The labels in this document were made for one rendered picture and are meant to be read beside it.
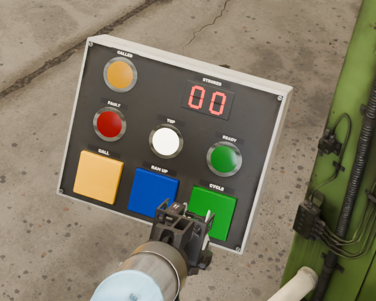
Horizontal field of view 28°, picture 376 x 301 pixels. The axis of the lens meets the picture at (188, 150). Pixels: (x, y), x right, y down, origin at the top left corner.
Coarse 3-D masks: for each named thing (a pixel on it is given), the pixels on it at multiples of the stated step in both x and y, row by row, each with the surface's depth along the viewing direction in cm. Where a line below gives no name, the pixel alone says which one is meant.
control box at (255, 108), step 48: (96, 48) 122; (144, 48) 124; (96, 96) 124; (144, 96) 122; (192, 96) 119; (240, 96) 118; (288, 96) 118; (96, 144) 125; (144, 144) 123; (192, 144) 121; (240, 144) 119; (240, 192) 121; (240, 240) 123
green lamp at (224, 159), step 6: (216, 150) 120; (222, 150) 120; (228, 150) 120; (216, 156) 120; (222, 156) 120; (228, 156) 120; (234, 156) 119; (216, 162) 120; (222, 162) 120; (228, 162) 120; (234, 162) 120; (216, 168) 121; (222, 168) 120; (228, 168) 120; (234, 168) 120
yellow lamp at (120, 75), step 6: (114, 66) 121; (120, 66) 121; (126, 66) 121; (108, 72) 122; (114, 72) 122; (120, 72) 121; (126, 72) 121; (108, 78) 122; (114, 78) 122; (120, 78) 121; (126, 78) 121; (114, 84) 122; (120, 84) 122; (126, 84) 122
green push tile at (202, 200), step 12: (192, 192) 122; (204, 192) 122; (216, 192) 122; (192, 204) 123; (204, 204) 122; (216, 204) 122; (228, 204) 121; (204, 216) 122; (216, 216) 122; (228, 216) 121; (216, 228) 122; (228, 228) 122
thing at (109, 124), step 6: (102, 114) 124; (108, 114) 123; (114, 114) 123; (102, 120) 124; (108, 120) 124; (114, 120) 123; (120, 120) 123; (102, 126) 124; (108, 126) 124; (114, 126) 124; (120, 126) 123; (102, 132) 124; (108, 132) 124; (114, 132) 124
